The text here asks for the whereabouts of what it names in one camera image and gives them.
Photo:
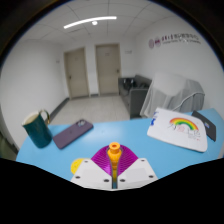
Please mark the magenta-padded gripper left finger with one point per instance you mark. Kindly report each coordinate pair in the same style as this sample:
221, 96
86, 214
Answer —
91, 175

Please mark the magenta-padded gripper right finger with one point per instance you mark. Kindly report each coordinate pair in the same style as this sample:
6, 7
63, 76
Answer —
138, 173

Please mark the orange charger plug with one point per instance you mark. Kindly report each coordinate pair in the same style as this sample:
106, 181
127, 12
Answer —
114, 151

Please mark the purple smartphone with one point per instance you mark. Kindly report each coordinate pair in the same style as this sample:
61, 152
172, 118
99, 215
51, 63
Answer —
71, 133

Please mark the dark green mug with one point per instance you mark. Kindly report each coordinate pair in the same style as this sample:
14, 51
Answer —
38, 131

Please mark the grey sofa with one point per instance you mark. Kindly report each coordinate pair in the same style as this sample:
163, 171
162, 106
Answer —
135, 100

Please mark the black flat notebook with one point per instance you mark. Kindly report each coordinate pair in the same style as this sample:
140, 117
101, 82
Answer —
208, 126

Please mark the grey cloth-covered furniture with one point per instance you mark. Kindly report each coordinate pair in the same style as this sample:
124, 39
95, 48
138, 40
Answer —
170, 91

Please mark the black bag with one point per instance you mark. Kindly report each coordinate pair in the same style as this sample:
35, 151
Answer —
128, 82

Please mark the beige door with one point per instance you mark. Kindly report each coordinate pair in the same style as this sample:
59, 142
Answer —
76, 73
107, 68

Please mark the small round ceiling light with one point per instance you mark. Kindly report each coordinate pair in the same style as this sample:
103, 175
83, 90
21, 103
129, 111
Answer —
94, 23

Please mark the long ceiling light strip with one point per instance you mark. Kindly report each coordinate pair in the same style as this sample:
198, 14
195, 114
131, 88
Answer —
90, 22

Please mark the wall sign lettering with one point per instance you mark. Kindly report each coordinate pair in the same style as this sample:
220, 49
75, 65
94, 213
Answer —
173, 40

